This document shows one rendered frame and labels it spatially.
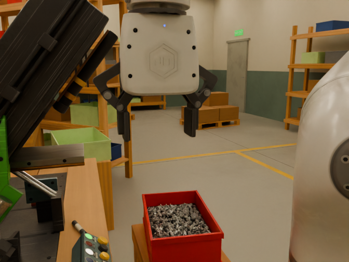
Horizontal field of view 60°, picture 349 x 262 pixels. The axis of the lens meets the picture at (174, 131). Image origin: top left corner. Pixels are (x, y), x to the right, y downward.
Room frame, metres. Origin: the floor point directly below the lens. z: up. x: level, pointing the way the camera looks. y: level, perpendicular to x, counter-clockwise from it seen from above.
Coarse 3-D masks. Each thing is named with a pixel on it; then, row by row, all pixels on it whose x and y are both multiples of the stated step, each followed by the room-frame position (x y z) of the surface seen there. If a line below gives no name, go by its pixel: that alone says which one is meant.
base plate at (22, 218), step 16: (32, 176) 1.29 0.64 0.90; (48, 176) 1.29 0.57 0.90; (64, 176) 1.29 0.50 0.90; (64, 192) 1.12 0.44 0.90; (16, 208) 0.98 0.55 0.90; (32, 208) 0.98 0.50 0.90; (0, 224) 0.87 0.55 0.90; (16, 224) 0.87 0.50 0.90; (32, 224) 0.87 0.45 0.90; (48, 224) 0.87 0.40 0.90; (32, 240) 0.78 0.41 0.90; (48, 240) 0.78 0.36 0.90; (32, 256) 0.71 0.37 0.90; (48, 256) 0.71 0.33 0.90
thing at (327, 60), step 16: (320, 32) 5.92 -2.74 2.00; (336, 32) 5.54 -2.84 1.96; (304, 64) 6.22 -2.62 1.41; (320, 64) 5.85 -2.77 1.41; (288, 80) 6.60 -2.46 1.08; (304, 80) 6.75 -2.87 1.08; (288, 96) 6.57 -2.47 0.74; (304, 96) 6.09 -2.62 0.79; (288, 112) 6.55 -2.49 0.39; (288, 128) 6.56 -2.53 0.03
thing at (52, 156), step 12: (72, 144) 0.99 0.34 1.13; (24, 156) 0.84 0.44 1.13; (36, 156) 0.84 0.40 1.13; (48, 156) 0.84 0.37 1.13; (60, 156) 0.84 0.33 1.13; (72, 156) 0.84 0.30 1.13; (12, 168) 0.80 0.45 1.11; (24, 168) 0.80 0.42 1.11; (36, 168) 0.81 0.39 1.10; (48, 168) 0.82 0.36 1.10
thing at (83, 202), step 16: (80, 176) 1.29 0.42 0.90; (96, 176) 1.29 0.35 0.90; (80, 192) 1.11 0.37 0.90; (96, 192) 1.11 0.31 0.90; (64, 208) 0.98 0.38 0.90; (80, 208) 0.98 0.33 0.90; (96, 208) 0.98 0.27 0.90; (80, 224) 0.87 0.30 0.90; (96, 224) 0.87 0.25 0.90; (64, 240) 0.78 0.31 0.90; (64, 256) 0.71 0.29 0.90
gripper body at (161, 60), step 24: (144, 24) 0.38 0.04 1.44; (168, 24) 0.39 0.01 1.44; (192, 24) 0.40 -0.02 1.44; (120, 48) 0.39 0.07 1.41; (144, 48) 0.38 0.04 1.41; (168, 48) 0.39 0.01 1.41; (192, 48) 0.40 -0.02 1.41; (120, 72) 0.39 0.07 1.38; (144, 72) 0.38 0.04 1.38; (168, 72) 0.39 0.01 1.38; (192, 72) 0.40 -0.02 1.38
